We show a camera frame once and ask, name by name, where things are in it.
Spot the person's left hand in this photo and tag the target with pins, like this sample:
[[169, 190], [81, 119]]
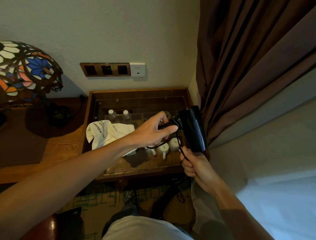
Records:
[[150, 133]]

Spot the person's right hand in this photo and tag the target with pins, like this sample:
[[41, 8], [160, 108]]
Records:
[[200, 168]]

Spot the white drawstring cloth bag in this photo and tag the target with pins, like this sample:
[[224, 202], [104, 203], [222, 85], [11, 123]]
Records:
[[98, 138]]

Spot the person's left forearm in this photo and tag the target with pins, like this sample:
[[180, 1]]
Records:
[[61, 180]]

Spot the person's right forearm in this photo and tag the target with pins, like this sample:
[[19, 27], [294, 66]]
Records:
[[237, 215]]

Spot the person's patterned shoe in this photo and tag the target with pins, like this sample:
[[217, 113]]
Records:
[[130, 196]]

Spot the person's dark jeans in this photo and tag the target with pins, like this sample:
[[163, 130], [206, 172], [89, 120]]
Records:
[[128, 211]]

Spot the white mug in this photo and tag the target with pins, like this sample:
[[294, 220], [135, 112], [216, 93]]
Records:
[[174, 144], [163, 148], [153, 151]]

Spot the green kettle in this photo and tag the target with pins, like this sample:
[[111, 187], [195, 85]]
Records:
[[168, 114]]

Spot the clear water bottle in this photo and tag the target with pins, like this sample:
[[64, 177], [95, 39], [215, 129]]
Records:
[[112, 115], [126, 115]]

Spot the wooden glass-top cabinet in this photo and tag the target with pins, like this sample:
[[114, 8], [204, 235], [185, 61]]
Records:
[[138, 93]]

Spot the wooden desk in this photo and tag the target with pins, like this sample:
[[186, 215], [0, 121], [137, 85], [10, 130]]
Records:
[[64, 146]]

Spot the brown curtain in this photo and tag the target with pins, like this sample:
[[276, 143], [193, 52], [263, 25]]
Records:
[[247, 61]]

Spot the stained glass table lamp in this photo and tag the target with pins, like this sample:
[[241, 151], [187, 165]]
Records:
[[24, 69]]

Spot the white wall socket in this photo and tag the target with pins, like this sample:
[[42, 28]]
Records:
[[137, 69]]

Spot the bronze triple wall socket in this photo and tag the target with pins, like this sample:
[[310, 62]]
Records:
[[97, 74]]

